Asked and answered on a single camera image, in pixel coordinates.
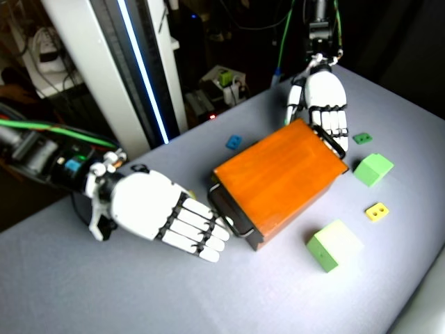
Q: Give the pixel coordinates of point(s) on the yellow two-hole block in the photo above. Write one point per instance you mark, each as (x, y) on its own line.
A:
(377, 213)

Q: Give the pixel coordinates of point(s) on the green two-hole block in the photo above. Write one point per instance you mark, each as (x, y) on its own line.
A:
(362, 138)

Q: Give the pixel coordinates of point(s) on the small green cube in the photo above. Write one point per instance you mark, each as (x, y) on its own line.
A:
(372, 168)

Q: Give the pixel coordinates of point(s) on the grey table cloth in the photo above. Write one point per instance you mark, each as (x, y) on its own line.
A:
(139, 295)

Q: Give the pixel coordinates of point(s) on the white column with blue light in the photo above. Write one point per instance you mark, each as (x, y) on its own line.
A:
(104, 69)

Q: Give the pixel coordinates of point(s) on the large green cube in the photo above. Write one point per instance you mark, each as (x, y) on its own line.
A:
(335, 240)

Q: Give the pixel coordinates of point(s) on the blue two-hole block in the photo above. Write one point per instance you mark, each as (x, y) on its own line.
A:
(233, 142)

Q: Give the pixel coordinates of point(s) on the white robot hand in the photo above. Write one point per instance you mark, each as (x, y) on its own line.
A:
(146, 202)
(325, 92)

